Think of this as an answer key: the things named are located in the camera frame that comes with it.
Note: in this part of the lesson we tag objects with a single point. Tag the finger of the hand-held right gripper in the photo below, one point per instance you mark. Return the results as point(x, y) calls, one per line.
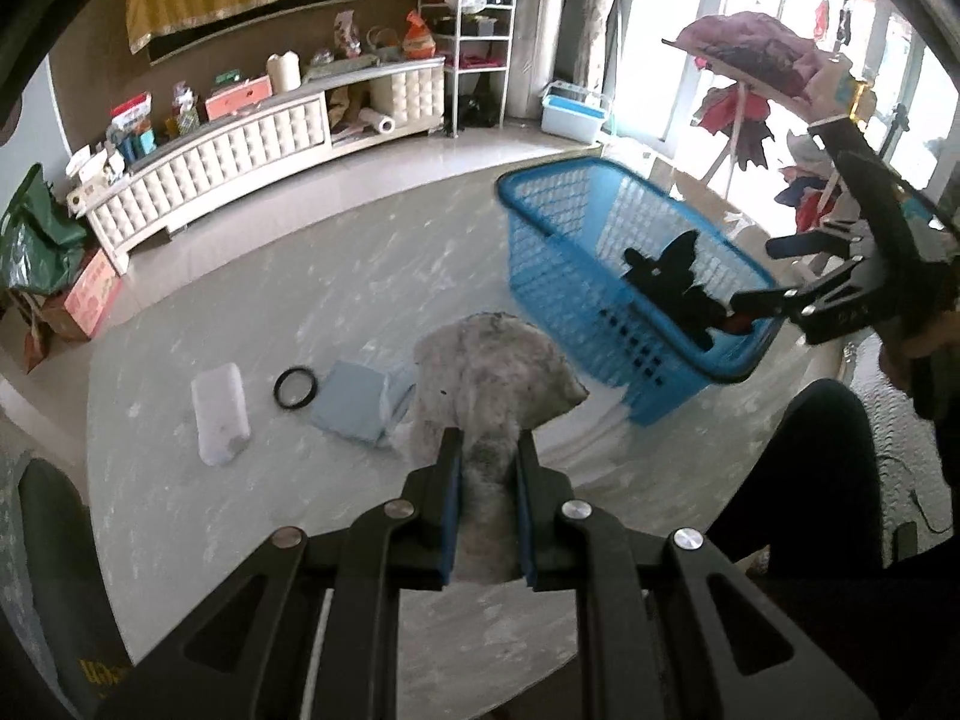
point(814, 244)
point(769, 304)

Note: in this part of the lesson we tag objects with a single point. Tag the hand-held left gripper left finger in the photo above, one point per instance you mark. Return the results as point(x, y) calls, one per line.
point(450, 517)

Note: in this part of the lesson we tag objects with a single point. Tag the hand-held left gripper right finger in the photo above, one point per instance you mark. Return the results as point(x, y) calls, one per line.
point(525, 517)

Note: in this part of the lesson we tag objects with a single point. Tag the black garment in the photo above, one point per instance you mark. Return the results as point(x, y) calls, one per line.
point(675, 292)

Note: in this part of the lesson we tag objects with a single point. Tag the grey fluffy cloth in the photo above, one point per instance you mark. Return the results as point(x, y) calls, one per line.
point(487, 375)

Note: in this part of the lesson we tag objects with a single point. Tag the light blue cloth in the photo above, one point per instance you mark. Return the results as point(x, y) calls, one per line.
point(352, 401)

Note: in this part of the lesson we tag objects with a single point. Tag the blue plastic laundry basket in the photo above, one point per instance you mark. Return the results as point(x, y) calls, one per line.
point(570, 255)

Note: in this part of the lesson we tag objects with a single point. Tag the white pouch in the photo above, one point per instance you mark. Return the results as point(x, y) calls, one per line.
point(220, 412)

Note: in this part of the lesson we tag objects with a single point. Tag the person's right hand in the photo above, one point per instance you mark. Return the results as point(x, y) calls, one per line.
point(907, 356)

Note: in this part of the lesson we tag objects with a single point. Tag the white cloth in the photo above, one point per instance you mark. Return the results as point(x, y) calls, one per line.
point(397, 427)

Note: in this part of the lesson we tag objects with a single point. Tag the white drying rack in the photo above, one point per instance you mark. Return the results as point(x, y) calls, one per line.
point(739, 127)

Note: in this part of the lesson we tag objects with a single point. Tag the red garment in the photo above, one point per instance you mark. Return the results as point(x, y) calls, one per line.
point(731, 116)

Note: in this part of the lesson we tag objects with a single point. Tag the person's black trouser leg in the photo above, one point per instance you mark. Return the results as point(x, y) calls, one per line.
point(817, 480)

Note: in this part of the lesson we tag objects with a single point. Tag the grey textured rug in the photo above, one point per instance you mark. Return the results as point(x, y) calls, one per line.
point(900, 450)

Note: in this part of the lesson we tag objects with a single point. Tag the pink purple garment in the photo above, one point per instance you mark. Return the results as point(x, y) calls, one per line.
point(750, 45)

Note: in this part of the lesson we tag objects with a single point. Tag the white and blue box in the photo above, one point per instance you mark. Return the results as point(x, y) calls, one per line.
point(574, 116)

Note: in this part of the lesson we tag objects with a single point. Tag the grey curtain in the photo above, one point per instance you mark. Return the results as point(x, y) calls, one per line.
point(577, 15)

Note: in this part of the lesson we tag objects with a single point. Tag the white metal shelf rack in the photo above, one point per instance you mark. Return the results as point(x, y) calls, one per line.
point(480, 52)

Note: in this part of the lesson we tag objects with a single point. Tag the dark sofa with yellow print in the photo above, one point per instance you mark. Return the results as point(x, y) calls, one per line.
point(60, 577)

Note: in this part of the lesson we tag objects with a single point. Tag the white paper roll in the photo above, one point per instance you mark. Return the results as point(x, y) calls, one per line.
point(377, 122)

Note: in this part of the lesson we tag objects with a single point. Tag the white tufted TV cabinet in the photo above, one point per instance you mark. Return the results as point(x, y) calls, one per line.
point(225, 165)

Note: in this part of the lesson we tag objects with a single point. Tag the red cardboard box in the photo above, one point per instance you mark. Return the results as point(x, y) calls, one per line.
point(94, 292)

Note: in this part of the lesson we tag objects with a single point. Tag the orange bag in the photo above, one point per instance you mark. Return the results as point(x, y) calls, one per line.
point(420, 37)

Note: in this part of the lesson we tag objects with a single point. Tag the brown paper bag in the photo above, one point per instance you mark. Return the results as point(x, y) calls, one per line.
point(30, 330)

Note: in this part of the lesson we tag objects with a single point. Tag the pink box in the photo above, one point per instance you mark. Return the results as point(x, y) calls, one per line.
point(238, 99)

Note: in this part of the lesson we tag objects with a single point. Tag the cream cylinder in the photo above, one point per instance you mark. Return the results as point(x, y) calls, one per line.
point(285, 71)

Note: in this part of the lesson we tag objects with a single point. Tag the green plastic bag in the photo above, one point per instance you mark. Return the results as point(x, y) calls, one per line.
point(34, 240)

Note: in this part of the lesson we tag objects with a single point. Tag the red and white box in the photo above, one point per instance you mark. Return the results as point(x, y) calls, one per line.
point(131, 109)

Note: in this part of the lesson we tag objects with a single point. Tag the black television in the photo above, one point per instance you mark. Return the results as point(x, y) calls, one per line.
point(225, 34)

